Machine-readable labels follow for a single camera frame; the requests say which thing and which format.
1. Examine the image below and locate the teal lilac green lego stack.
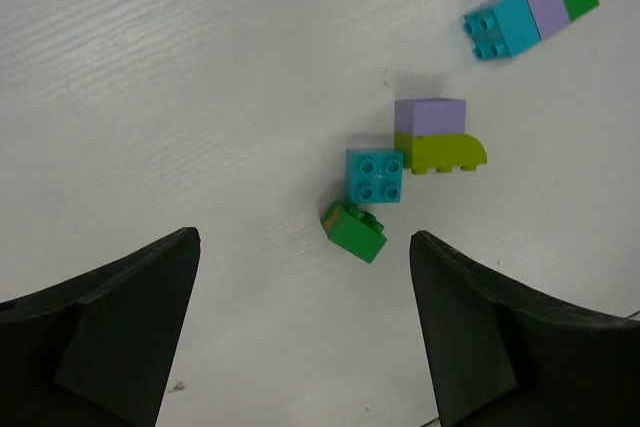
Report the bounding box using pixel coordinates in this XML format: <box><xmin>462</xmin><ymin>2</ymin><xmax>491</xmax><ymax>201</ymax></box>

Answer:
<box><xmin>462</xmin><ymin>0</ymin><xmax>599</xmax><ymax>62</ymax></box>

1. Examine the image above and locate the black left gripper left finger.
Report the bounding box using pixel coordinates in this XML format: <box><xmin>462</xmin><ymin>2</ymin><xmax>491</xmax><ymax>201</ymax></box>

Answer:
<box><xmin>1</xmin><ymin>227</ymin><xmax>201</xmax><ymax>426</ymax></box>

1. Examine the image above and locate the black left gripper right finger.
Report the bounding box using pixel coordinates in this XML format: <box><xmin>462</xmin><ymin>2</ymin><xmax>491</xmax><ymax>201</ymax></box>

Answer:
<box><xmin>410</xmin><ymin>231</ymin><xmax>639</xmax><ymax>426</ymax></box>

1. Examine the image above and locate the green small lego brick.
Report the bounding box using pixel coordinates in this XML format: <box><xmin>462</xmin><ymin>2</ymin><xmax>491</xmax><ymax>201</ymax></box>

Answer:
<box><xmin>320</xmin><ymin>200</ymin><xmax>387</xmax><ymax>264</ymax></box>

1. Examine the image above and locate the lilac and lime lego stack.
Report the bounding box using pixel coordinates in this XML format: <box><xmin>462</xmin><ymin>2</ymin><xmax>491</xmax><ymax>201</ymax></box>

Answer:
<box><xmin>394</xmin><ymin>98</ymin><xmax>488</xmax><ymax>174</ymax></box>

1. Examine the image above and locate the teal small lego brick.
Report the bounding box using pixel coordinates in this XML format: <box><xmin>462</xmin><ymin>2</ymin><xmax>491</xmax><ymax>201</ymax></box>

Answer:
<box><xmin>345</xmin><ymin>134</ymin><xmax>405</xmax><ymax>205</ymax></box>

